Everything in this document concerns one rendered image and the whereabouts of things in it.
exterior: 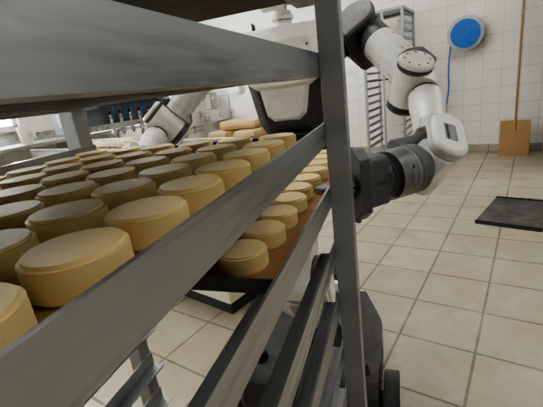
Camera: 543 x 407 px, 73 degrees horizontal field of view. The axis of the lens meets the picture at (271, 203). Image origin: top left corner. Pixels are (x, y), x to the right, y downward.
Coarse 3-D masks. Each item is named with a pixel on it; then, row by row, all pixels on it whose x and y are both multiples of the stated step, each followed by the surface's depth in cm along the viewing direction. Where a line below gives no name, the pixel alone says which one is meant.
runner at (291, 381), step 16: (320, 256) 58; (320, 272) 53; (320, 288) 45; (304, 304) 46; (320, 304) 45; (304, 320) 43; (288, 336) 41; (304, 336) 37; (288, 352) 38; (304, 352) 37; (288, 368) 32; (272, 384) 34; (288, 384) 32; (272, 400) 33; (288, 400) 31
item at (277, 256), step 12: (324, 180) 66; (312, 204) 54; (300, 216) 50; (300, 228) 46; (288, 240) 42; (276, 252) 40; (288, 252) 39; (216, 264) 39; (276, 264) 37; (228, 276) 36; (252, 276) 35; (264, 276) 35
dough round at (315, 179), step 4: (300, 176) 63; (304, 176) 63; (308, 176) 62; (312, 176) 62; (316, 176) 61; (320, 176) 62; (296, 180) 61; (300, 180) 60; (304, 180) 60; (308, 180) 60; (312, 180) 60; (316, 180) 60; (320, 180) 61; (312, 184) 60; (316, 184) 61; (320, 184) 61
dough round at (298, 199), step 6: (288, 192) 54; (294, 192) 54; (300, 192) 53; (276, 198) 52; (282, 198) 52; (288, 198) 51; (294, 198) 51; (300, 198) 51; (306, 198) 52; (276, 204) 51; (288, 204) 50; (294, 204) 50; (300, 204) 50; (306, 204) 52; (300, 210) 51
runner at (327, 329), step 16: (336, 304) 56; (320, 320) 57; (336, 320) 55; (320, 336) 54; (320, 352) 51; (320, 368) 44; (304, 384) 46; (320, 384) 43; (304, 400) 43; (320, 400) 43
